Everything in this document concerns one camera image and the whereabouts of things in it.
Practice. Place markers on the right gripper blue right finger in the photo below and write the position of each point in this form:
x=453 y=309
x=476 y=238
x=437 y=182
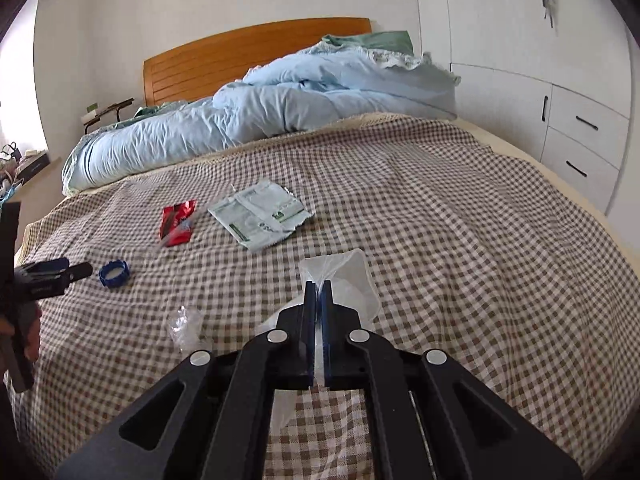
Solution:
x=326 y=303

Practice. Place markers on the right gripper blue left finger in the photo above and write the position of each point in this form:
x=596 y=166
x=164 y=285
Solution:
x=309 y=329

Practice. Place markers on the green white foil packet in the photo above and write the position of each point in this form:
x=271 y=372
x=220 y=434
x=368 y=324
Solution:
x=260 y=216

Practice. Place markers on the left hand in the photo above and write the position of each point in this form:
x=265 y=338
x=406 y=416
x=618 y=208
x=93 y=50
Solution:
x=31 y=335

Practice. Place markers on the cluttered bedside table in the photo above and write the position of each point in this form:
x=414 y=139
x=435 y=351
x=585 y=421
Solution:
x=38 y=189

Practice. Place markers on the crumpled clear plastic wrap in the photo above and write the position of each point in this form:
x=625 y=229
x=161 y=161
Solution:
x=184 y=328

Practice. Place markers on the brown checkered bedspread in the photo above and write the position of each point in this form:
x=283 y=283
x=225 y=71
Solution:
x=471 y=249

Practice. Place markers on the red snack wrapper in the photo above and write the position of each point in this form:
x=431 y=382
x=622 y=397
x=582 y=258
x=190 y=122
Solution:
x=176 y=226

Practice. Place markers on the light blue duvet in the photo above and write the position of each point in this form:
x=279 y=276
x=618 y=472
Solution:
x=302 y=91

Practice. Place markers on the orange wooden headboard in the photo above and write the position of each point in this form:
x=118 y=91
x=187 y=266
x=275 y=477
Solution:
x=201 y=67

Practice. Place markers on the green pillow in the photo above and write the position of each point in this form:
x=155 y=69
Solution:
x=393 y=40

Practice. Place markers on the white wardrobe with drawers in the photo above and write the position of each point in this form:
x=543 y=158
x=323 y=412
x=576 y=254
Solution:
x=551 y=77

